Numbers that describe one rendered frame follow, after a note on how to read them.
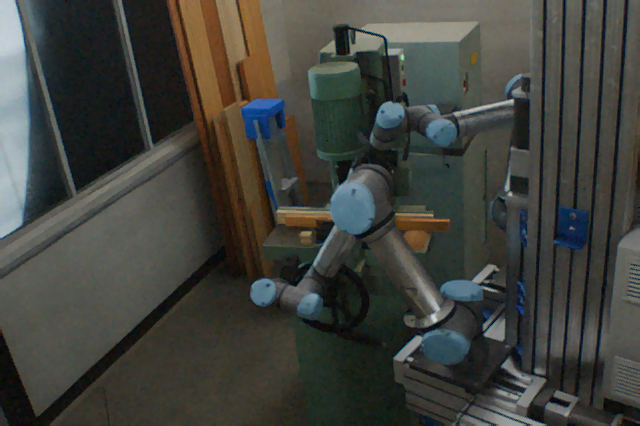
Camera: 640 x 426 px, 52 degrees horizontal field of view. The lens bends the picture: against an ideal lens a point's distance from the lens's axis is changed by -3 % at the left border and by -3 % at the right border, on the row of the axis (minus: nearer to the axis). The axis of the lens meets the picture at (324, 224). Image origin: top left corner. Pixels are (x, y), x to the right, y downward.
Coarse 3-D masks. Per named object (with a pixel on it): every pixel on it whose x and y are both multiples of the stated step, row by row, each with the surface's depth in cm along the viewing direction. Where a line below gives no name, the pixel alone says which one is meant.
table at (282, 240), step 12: (276, 228) 258; (288, 228) 257; (300, 228) 256; (312, 228) 255; (276, 240) 249; (288, 240) 248; (300, 240) 247; (312, 240) 246; (432, 240) 244; (264, 252) 248; (276, 252) 247; (288, 252) 245; (300, 252) 244; (312, 252) 242; (360, 252) 237; (372, 252) 235; (420, 252) 230; (360, 264) 233; (372, 264) 238; (336, 276) 232; (360, 276) 230
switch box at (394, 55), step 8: (384, 56) 246; (392, 56) 246; (400, 56) 247; (384, 64) 248; (392, 64) 247; (400, 64) 248; (384, 72) 249; (392, 72) 248; (400, 72) 249; (384, 80) 251; (392, 80) 250; (400, 80) 250; (392, 88) 251; (400, 88) 251
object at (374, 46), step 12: (324, 48) 247; (360, 48) 241; (372, 48) 239; (384, 48) 249; (324, 60) 244; (372, 60) 239; (372, 72) 241; (372, 84) 243; (384, 96) 252; (372, 108) 247; (396, 204) 280
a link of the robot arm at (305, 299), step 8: (304, 280) 192; (312, 280) 192; (288, 288) 188; (296, 288) 188; (304, 288) 188; (312, 288) 189; (320, 288) 192; (280, 296) 186; (288, 296) 186; (296, 296) 185; (304, 296) 185; (312, 296) 185; (320, 296) 187; (280, 304) 187; (288, 304) 186; (296, 304) 185; (304, 304) 184; (312, 304) 184; (320, 304) 187; (288, 312) 187; (296, 312) 186; (304, 312) 185; (312, 312) 184
